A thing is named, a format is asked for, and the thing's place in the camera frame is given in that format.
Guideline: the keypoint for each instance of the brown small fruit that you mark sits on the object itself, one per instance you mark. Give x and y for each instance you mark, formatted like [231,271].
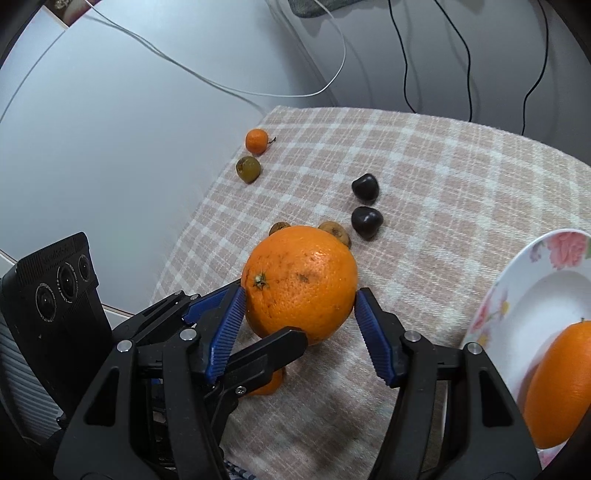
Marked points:
[278,228]
[337,230]

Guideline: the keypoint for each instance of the large orange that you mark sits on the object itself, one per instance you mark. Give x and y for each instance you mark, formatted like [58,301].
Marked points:
[300,281]
[561,383]

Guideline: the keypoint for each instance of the green-brown small fruit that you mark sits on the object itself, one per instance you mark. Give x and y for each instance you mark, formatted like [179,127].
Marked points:
[248,169]

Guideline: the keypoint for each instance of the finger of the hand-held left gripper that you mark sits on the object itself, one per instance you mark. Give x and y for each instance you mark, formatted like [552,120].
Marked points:
[203,307]
[263,355]

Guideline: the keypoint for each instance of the small tangerine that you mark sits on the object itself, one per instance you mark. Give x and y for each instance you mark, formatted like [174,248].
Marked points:
[270,386]
[256,141]

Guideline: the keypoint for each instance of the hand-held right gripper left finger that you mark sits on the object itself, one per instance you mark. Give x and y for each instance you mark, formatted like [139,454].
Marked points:
[224,341]

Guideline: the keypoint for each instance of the dark chestnut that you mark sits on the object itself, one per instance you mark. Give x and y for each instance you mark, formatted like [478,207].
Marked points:
[365,187]
[367,223]

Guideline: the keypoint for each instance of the beige plaid blanket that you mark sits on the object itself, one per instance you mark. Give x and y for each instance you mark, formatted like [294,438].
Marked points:
[438,184]

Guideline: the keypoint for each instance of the blue patterned cloth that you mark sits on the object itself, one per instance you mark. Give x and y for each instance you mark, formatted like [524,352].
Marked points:
[238,471]

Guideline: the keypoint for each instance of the white floral plate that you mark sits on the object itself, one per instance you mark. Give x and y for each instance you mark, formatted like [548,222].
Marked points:
[517,295]

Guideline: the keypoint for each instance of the grey stone windowsill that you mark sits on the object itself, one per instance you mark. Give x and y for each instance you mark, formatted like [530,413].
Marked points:
[309,7]

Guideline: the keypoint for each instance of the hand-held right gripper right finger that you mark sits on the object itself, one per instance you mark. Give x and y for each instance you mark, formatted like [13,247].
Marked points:
[374,341]

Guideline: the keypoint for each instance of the white ribbed panel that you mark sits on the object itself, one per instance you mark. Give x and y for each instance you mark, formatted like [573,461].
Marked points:
[18,374]

